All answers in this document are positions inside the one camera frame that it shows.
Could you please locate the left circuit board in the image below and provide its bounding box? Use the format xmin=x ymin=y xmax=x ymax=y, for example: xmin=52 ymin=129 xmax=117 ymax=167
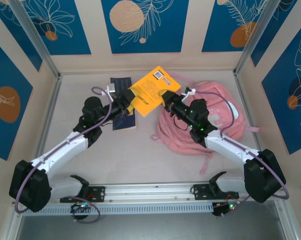
xmin=70 ymin=202 xmax=94 ymax=213

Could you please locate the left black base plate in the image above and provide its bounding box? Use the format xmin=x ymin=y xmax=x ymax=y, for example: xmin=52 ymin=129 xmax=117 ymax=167
xmin=59 ymin=185 xmax=106 ymax=204

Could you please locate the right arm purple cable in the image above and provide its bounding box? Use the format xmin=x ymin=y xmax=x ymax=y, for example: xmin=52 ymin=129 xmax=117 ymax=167
xmin=195 ymin=89 xmax=290 ymax=218

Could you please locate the aluminium frame leg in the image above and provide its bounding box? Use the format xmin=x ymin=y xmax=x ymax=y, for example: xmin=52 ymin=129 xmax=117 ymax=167
xmin=275 ymin=199 xmax=300 ymax=240
xmin=0 ymin=209 xmax=25 ymax=240

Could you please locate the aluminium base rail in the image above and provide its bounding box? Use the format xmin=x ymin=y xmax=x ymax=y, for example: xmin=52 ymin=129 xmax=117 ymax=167
xmin=50 ymin=180 xmax=288 ymax=206

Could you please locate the dark blue labelled book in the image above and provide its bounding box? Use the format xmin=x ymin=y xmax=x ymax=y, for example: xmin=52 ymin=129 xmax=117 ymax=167
xmin=112 ymin=109 xmax=138 ymax=131

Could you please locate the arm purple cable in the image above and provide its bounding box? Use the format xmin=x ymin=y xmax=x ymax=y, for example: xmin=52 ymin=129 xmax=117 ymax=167
xmin=195 ymin=89 xmax=290 ymax=218
xmin=14 ymin=86 xmax=114 ymax=223

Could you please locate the right circuit board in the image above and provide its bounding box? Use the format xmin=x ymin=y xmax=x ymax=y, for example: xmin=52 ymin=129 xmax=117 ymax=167
xmin=212 ymin=202 xmax=239 ymax=217

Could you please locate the white slotted cable duct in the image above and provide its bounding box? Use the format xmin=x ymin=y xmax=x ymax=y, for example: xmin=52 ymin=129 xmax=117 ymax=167
xmin=22 ymin=202 xmax=214 ymax=217

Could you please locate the right gripper black wire loop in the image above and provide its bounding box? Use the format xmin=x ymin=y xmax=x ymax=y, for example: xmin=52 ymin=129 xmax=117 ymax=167
xmin=172 ymin=115 xmax=189 ymax=131

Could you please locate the right aluminium frame leg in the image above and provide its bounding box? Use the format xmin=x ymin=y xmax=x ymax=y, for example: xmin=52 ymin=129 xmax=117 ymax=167
xmin=275 ymin=199 xmax=300 ymax=240

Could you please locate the aluminium side rail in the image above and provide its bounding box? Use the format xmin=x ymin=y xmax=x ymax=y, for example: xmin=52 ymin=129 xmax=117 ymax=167
xmin=232 ymin=71 xmax=271 ymax=181
xmin=27 ymin=73 xmax=64 ymax=186

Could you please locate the dark blue barcode booklet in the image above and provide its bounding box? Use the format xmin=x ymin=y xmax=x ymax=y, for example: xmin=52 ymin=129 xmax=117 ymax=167
xmin=109 ymin=76 xmax=133 ymax=95

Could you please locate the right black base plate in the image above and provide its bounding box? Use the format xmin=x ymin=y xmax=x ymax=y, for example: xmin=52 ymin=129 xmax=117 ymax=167
xmin=190 ymin=183 xmax=240 ymax=201

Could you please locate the yellow book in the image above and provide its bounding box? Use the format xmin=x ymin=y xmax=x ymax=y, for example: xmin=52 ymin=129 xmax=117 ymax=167
xmin=129 ymin=65 xmax=183 ymax=118

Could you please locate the right aluminium corner post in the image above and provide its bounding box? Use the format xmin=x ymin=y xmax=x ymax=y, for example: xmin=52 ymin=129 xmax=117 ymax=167
xmin=234 ymin=0 xmax=276 ymax=76

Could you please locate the right aluminium side rail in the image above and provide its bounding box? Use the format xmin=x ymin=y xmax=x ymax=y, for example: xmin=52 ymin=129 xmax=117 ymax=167
xmin=232 ymin=71 xmax=271 ymax=181

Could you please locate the aluminium corner post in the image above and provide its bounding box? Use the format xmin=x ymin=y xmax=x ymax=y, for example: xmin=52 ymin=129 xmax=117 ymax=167
xmin=234 ymin=0 xmax=276 ymax=76
xmin=9 ymin=0 xmax=60 ymax=78

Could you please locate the left aluminium side rail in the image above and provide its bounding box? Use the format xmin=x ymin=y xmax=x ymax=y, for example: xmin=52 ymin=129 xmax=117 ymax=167
xmin=27 ymin=73 xmax=64 ymax=186

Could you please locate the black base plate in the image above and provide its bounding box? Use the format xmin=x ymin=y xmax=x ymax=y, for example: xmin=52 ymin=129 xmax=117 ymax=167
xmin=190 ymin=183 xmax=240 ymax=201
xmin=59 ymin=185 xmax=106 ymax=204

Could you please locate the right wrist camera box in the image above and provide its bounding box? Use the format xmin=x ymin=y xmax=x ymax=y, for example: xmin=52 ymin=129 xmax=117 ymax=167
xmin=181 ymin=86 xmax=198 ymax=98

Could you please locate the left aluminium corner post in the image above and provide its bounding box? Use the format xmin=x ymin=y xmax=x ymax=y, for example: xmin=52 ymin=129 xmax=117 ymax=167
xmin=9 ymin=0 xmax=60 ymax=78

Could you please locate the circuit board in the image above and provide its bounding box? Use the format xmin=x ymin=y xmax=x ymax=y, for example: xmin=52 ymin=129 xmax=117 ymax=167
xmin=212 ymin=202 xmax=239 ymax=217
xmin=70 ymin=202 xmax=94 ymax=213

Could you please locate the left aluminium frame leg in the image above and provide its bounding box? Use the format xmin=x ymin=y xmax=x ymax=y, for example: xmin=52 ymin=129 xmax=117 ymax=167
xmin=0 ymin=209 xmax=25 ymax=240

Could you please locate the pink backpack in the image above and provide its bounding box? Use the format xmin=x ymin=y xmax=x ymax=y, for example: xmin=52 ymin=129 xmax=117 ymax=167
xmin=151 ymin=72 xmax=260 ymax=176

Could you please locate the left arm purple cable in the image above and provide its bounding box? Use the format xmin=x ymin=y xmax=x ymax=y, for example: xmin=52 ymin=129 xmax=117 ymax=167
xmin=14 ymin=86 xmax=114 ymax=223

